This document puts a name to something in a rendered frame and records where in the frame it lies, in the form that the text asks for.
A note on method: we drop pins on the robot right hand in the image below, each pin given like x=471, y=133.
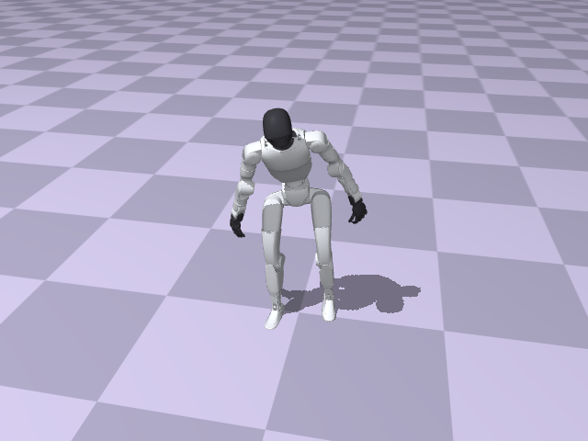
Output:
x=236, y=225

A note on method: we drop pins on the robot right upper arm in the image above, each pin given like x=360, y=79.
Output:
x=252, y=154

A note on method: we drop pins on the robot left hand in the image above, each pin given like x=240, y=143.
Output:
x=359, y=210

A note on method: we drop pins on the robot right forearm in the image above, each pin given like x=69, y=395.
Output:
x=240, y=201

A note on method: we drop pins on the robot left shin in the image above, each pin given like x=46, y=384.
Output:
x=327, y=278

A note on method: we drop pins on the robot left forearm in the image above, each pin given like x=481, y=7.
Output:
x=348, y=183

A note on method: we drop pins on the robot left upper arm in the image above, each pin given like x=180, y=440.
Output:
x=318, y=142

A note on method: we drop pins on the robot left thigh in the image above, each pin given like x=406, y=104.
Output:
x=321, y=212

